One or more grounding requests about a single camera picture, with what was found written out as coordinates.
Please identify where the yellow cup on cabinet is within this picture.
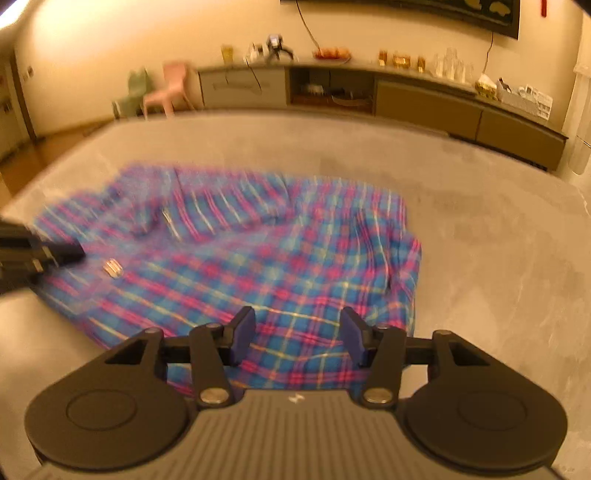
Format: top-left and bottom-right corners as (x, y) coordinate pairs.
(221, 45), (235, 65)

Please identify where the black handheld gripper on cabinet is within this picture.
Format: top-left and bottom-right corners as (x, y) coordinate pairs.
(265, 34), (294, 63)

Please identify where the blue pink plaid shirt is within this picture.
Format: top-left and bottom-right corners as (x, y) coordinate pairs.
(34, 166), (422, 391)

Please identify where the red fruit plate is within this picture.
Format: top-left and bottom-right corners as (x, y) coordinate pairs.
(312, 47), (352, 62)

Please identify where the dark wall picture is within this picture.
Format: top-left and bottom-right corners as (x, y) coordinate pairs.
(273, 1), (520, 47)

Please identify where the long grey sideboard cabinet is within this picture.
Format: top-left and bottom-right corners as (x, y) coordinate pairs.
(197, 61), (567, 171)

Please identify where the white storage box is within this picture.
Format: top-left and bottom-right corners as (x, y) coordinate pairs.
(497, 78), (553, 121)

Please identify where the green plastic chair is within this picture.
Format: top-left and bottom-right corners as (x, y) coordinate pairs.
(111, 68), (154, 120)

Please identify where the pink plastic chair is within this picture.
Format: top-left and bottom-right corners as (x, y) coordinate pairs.
(142, 61), (195, 118)

